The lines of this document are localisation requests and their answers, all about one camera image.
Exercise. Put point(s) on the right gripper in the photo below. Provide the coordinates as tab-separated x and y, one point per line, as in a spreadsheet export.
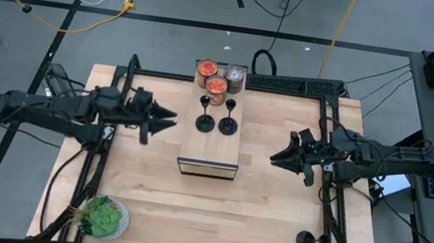
316	149

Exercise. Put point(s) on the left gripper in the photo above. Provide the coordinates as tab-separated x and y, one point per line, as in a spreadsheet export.
140	107

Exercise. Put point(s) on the black candlestick holder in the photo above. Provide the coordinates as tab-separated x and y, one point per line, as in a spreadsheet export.
205	124
305	241
227	127

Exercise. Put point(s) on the orange candle jar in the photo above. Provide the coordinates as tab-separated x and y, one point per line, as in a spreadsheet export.
216	87
207	69

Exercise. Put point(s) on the grey candle jar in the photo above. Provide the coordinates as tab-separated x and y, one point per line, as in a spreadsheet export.
234	74

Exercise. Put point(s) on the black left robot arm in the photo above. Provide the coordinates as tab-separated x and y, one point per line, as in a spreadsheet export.
42	109

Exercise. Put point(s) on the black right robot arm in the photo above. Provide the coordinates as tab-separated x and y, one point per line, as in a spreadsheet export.
397	160

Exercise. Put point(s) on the black perforated bar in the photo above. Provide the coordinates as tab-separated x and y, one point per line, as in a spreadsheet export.
276	82

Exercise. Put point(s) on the black perforated box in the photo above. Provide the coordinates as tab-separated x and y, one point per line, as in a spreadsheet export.
57	77

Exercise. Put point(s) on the succulent in white pot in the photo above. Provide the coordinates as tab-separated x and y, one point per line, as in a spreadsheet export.
103	220

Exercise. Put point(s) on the black round floor plug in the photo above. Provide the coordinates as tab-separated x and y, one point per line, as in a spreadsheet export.
27	8

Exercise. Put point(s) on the black table frame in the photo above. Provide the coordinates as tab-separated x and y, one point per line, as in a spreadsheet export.
172	76

